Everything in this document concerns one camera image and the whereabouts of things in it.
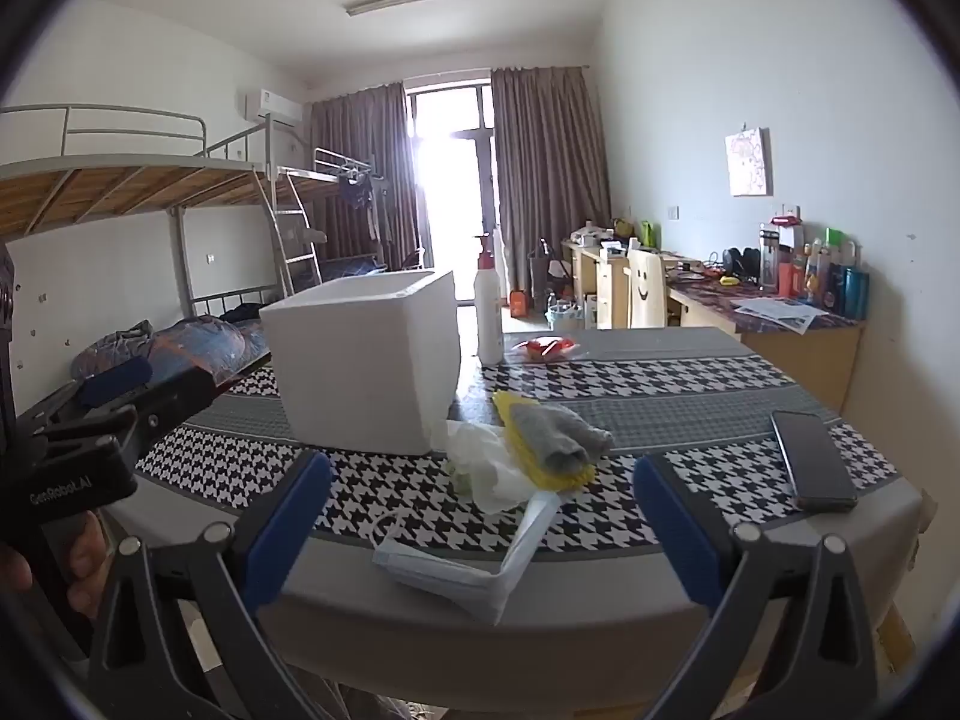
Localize long wooden desk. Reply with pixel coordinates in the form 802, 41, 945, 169
562, 240, 863, 413

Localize grey houndstooth tablecloth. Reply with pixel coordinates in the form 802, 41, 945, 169
101, 326, 938, 661

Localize wall poster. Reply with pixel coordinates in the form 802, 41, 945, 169
725, 127, 773, 197

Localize black trolley bag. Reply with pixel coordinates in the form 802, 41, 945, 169
529, 238, 571, 293

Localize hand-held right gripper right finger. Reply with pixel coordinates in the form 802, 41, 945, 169
634, 456, 878, 720

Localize white air conditioner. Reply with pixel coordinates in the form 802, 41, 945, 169
238, 88, 305, 127

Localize blue plaid quilt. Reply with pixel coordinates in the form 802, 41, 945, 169
71, 315, 271, 391

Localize yellow foam net sleeve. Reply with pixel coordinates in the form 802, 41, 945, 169
491, 390, 597, 488

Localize black smartphone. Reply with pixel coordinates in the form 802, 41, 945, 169
770, 410, 858, 513

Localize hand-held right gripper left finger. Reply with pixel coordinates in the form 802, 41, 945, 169
90, 451, 333, 720

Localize person's left hand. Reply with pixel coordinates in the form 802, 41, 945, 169
0, 511, 113, 614

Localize brown curtain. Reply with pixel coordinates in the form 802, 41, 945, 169
309, 81, 410, 271
491, 66, 612, 308

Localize hanging dark clothes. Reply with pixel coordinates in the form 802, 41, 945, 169
336, 165, 376, 211

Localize white foam box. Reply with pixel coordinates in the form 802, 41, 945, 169
259, 268, 460, 457

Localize wooden chair with smiley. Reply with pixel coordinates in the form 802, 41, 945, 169
626, 247, 668, 329

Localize red snack packet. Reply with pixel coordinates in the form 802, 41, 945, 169
512, 336, 580, 362

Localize large metal bunk bed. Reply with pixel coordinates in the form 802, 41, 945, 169
0, 105, 316, 421

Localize small metal bunk bed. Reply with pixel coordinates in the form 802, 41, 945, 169
277, 148, 391, 293

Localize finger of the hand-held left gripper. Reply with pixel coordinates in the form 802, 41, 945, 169
34, 366, 218, 466
15, 356, 151, 428

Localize white pump bottle red top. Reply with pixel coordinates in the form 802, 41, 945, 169
472, 234, 505, 365

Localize grey cloth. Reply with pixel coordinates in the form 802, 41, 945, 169
510, 403, 616, 472

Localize printed papers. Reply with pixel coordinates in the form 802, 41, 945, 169
733, 297, 830, 335

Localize white foam sheet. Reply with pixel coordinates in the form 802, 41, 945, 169
446, 420, 542, 517

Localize glass balcony door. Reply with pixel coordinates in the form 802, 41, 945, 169
405, 86, 500, 271

